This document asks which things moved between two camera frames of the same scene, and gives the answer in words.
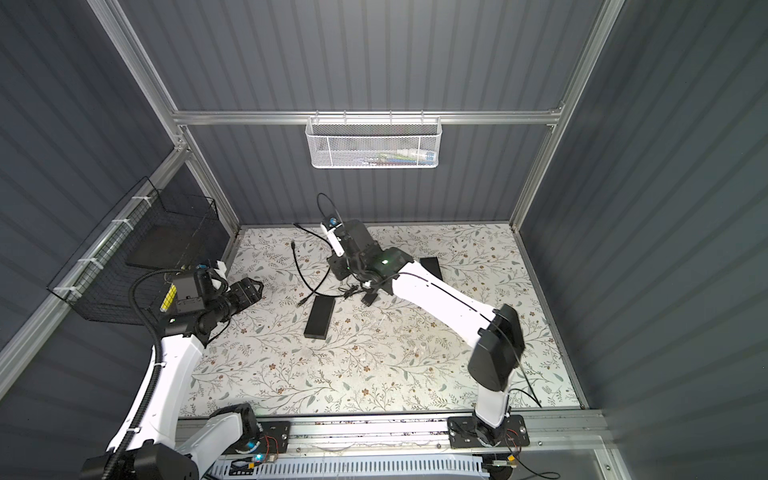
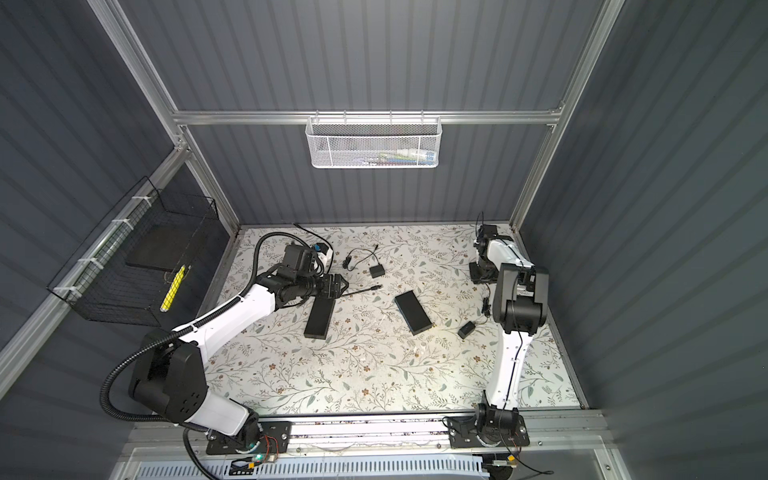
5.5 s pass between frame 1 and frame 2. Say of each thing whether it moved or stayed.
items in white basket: stayed
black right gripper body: moved
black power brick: moved
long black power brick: stayed
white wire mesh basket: stayed
